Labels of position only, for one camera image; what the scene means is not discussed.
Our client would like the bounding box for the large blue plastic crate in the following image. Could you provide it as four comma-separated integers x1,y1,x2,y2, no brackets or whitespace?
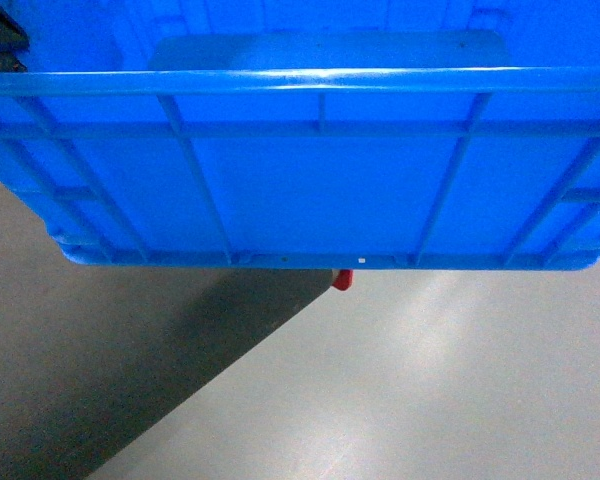
0,1,600,270

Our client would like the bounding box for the red table corner cap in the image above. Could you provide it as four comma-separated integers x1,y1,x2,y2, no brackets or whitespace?
331,269,354,291

